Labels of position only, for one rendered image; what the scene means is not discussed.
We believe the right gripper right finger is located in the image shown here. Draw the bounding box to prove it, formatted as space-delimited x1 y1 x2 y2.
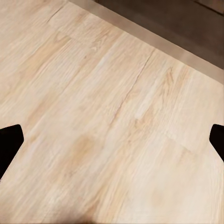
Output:
209 124 224 161

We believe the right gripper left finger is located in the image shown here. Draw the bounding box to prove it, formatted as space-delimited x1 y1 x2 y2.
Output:
0 124 24 180

